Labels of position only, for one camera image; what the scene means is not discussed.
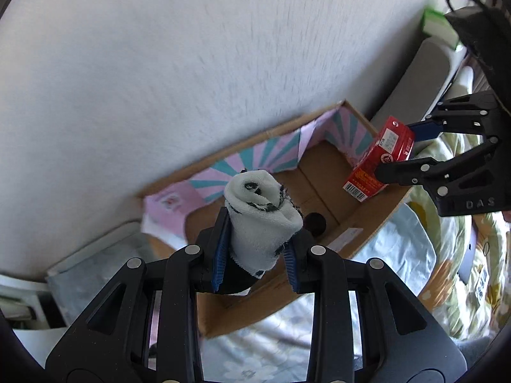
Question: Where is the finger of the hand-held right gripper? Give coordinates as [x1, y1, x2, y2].
[407, 91, 503, 152]
[374, 135, 502, 205]

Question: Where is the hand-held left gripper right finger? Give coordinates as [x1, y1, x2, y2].
[281, 229, 468, 383]

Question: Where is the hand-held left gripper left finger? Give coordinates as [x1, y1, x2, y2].
[45, 207, 233, 383]

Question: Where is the red packet box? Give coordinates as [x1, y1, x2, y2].
[342, 116, 416, 203]

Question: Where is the white black-spotted sock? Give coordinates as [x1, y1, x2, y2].
[217, 169, 305, 297]

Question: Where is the cardboard box with pink lining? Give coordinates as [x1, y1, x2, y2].
[138, 99, 416, 340]

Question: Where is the grey cushion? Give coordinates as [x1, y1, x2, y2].
[369, 38, 466, 128]

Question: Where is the black round object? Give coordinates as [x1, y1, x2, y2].
[304, 212, 328, 237]

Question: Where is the grey flat device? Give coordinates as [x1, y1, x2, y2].
[459, 223, 491, 290]

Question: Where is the floral blanket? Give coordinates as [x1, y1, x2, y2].
[407, 128, 511, 342]

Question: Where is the green white box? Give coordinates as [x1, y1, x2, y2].
[421, 7, 460, 50]

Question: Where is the black bag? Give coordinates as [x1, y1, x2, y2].
[444, 0, 511, 116]

